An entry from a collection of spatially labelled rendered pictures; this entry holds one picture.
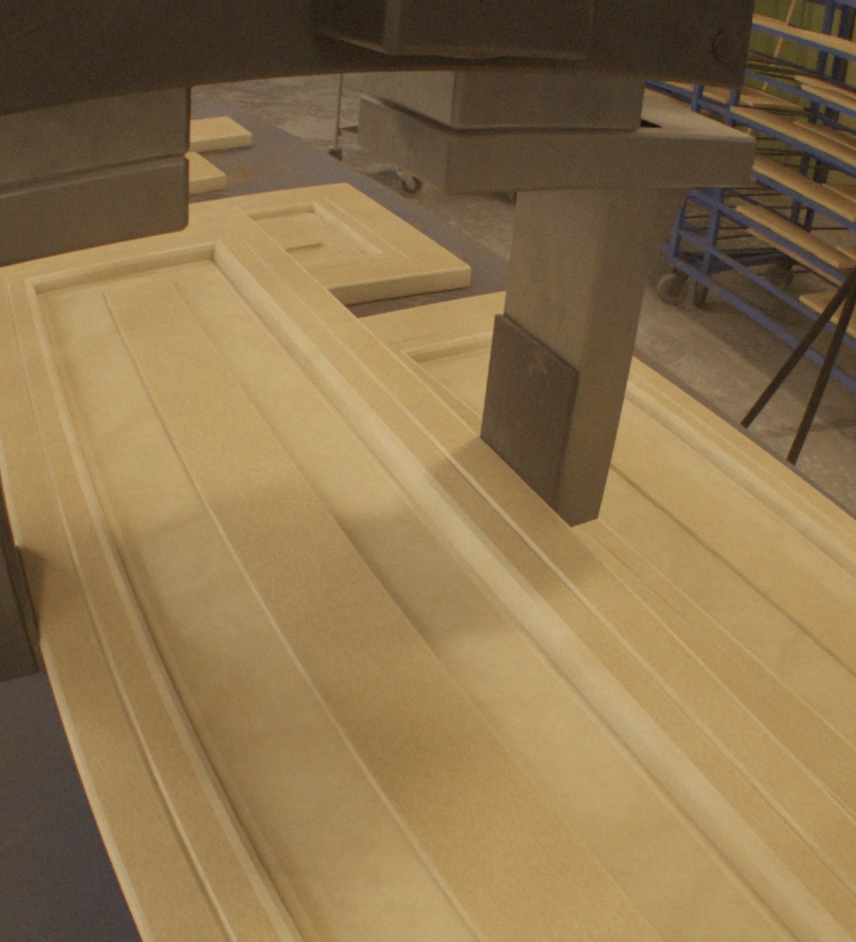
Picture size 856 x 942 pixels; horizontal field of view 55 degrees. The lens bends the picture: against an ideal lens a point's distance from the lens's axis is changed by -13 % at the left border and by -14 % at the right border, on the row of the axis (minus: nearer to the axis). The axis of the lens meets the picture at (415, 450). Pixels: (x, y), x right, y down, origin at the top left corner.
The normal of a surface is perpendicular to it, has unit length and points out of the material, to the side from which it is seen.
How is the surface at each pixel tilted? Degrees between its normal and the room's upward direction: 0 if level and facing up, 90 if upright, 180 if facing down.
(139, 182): 90
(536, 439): 90
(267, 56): 90
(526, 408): 90
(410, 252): 0
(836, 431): 0
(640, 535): 11
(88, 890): 0
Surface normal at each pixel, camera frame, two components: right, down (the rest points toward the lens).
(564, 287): -0.88, 0.21
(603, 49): 0.47, 0.51
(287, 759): -0.10, -0.77
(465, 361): -0.03, -0.91
